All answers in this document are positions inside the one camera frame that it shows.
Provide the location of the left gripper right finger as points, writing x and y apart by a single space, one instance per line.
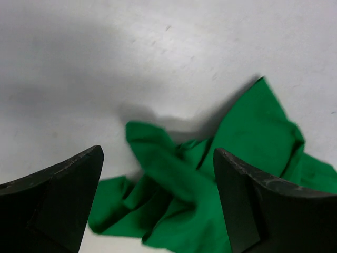
264 213

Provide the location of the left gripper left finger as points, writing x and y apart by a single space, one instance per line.
47 211

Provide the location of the green t shirt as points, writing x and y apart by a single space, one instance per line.
176 205

